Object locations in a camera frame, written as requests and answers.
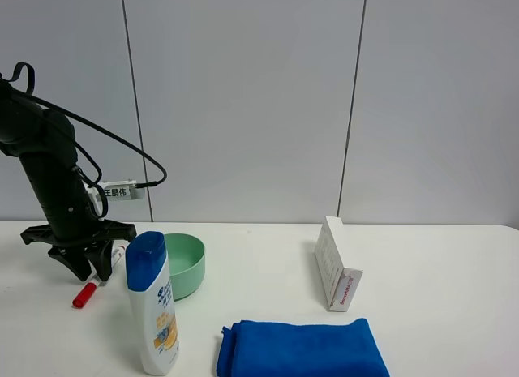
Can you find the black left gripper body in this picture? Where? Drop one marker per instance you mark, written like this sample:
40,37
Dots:
71,217

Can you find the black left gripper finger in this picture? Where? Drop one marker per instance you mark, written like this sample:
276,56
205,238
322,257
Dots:
99,255
74,260

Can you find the white marker red cap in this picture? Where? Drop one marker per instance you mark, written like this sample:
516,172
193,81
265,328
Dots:
82,298

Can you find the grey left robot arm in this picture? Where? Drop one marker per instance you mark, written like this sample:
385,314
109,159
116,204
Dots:
44,142

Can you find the white shampoo bottle blue cap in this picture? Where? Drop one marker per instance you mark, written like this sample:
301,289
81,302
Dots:
152,302

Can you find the green bowl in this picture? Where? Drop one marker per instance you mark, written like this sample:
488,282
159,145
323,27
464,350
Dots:
186,257

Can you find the blue folded cloth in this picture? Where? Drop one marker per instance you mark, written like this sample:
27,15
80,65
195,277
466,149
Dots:
251,348

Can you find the white cardboard box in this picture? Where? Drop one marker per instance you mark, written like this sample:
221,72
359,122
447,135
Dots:
340,271

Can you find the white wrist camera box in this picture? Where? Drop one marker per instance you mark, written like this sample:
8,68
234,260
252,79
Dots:
115,191

